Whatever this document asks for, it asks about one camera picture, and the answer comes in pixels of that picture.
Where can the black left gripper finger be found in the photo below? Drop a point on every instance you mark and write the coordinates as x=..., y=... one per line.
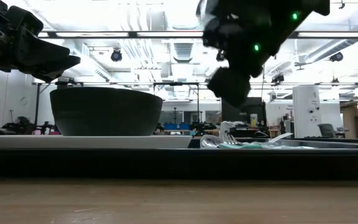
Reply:
x=42, y=49
x=57, y=67

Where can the silver fork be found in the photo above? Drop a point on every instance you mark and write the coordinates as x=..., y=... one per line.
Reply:
x=230, y=138

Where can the black bowl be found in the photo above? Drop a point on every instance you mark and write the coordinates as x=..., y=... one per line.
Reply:
x=104, y=112

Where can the grey cloth napkin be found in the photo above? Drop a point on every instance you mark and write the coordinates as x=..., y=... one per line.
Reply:
x=281, y=137

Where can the white round plate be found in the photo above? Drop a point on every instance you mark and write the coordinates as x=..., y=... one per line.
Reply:
x=73, y=142

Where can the black background robot arm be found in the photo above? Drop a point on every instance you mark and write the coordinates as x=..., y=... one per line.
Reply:
x=23, y=124
x=202, y=126

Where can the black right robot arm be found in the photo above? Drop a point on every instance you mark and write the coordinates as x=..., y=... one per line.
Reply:
x=287, y=29

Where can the black plastic tray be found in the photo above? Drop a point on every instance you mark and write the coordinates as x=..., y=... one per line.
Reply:
x=179, y=165

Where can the black monitor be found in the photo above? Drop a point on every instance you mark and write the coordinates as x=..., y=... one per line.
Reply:
x=256, y=113

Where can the white bag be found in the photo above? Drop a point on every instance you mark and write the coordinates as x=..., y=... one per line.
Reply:
x=227, y=127

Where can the white bottle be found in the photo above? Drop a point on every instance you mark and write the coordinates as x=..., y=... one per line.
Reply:
x=253, y=119

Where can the ceiling air vent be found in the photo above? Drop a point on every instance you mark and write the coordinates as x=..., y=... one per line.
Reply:
x=183, y=51

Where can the blue box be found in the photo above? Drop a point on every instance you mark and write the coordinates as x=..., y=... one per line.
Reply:
x=177, y=126

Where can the white pillar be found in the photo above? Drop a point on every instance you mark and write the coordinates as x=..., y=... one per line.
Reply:
x=306, y=102

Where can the grey office chair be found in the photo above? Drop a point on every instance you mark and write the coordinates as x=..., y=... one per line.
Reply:
x=326, y=130

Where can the black ceiling camera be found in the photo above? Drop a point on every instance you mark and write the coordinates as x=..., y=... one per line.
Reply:
x=278, y=78
x=220, y=56
x=116, y=55
x=337, y=56

